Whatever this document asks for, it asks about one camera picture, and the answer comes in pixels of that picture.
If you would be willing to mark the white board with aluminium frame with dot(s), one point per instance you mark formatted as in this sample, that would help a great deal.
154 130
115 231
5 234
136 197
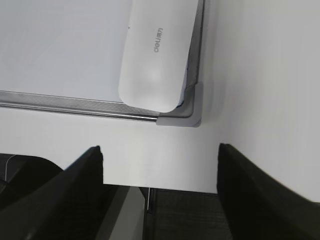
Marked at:
65 56

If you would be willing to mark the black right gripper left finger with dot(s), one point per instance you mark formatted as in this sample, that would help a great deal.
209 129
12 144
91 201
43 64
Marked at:
65 208

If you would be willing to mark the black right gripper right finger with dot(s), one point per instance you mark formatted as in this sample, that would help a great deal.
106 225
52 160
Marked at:
257 207

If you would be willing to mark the white board eraser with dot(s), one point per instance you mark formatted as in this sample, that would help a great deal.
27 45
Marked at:
156 52

